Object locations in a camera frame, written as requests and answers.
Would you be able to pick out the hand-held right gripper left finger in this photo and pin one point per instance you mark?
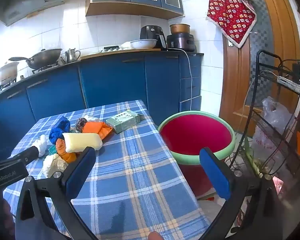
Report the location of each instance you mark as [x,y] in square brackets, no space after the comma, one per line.
[77,177]

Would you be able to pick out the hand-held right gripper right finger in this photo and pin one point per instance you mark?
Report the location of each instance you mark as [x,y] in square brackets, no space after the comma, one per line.
[215,175]

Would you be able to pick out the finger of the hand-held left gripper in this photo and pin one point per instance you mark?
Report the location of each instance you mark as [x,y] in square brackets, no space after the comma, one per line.
[27,155]

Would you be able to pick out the small white tissue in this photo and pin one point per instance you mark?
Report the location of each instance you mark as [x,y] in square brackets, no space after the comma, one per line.
[42,142]

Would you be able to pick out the large white tissue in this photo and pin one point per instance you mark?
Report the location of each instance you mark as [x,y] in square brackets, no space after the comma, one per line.
[52,165]

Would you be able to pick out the red basin with green rim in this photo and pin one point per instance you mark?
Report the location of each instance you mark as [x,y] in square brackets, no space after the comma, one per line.
[195,135]

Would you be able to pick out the orange waffle cloth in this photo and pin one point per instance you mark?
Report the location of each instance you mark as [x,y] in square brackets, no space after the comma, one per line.
[95,128]

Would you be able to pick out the person's right hand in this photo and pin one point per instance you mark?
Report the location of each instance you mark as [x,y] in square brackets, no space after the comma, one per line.
[155,236]

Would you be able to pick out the orange knitted cloth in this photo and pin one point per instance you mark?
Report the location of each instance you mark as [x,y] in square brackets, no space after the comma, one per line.
[65,155]

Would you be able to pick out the cream yellow sponge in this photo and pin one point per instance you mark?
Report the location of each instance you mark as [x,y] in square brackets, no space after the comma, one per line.
[82,141]

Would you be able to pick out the blue knitted cloth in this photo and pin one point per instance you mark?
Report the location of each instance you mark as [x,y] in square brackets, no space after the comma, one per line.
[58,130]

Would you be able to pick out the green onions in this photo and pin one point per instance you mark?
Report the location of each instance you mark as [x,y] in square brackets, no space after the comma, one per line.
[252,160]

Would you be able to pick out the blue plaid tablecloth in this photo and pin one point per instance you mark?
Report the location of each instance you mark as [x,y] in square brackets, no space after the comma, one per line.
[130,167]

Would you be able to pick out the steel wool scrubber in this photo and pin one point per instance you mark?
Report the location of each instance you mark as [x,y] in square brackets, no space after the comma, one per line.
[80,123]

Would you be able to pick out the white red-print plastic bag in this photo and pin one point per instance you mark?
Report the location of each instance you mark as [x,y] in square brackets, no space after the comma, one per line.
[262,145]

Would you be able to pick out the clear plastic bag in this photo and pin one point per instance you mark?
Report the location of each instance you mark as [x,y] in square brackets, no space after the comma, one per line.
[91,118]

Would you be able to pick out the green printed carton box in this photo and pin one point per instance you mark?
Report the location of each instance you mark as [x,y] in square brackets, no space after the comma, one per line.
[122,123]

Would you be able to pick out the white cooking pot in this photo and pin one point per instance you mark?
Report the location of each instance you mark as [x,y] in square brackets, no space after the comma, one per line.
[6,72]

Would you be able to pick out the translucent plastic bag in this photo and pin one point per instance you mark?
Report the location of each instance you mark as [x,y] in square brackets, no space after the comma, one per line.
[277,115]

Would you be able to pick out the wooden door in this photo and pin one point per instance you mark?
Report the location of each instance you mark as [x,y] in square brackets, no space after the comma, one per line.
[236,80]

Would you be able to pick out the dark metal wok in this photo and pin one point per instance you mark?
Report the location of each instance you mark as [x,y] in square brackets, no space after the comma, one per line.
[43,57]

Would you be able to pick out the blue base cabinets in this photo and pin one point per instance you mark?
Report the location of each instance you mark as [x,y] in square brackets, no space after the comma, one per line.
[110,80]

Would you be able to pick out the steel kettle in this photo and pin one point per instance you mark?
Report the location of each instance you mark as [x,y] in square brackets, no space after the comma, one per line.
[71,55]

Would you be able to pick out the black rice cooker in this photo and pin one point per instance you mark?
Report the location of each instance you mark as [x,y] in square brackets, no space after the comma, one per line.
[181,42]

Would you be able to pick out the white bowl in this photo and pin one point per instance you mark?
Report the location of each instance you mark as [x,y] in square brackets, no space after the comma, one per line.
[143,43]

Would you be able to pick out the brown inner cooker pot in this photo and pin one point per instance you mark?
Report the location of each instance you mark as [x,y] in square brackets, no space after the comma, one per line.
[180,28]

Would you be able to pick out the grey range hood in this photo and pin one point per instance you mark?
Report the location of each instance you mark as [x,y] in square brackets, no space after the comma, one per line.
[30,2]

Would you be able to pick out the black air fryer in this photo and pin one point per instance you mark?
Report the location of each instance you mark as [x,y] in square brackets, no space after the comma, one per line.
[150,33]

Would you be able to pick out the red floral quilt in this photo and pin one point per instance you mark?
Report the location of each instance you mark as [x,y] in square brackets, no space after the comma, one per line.
[230,7]

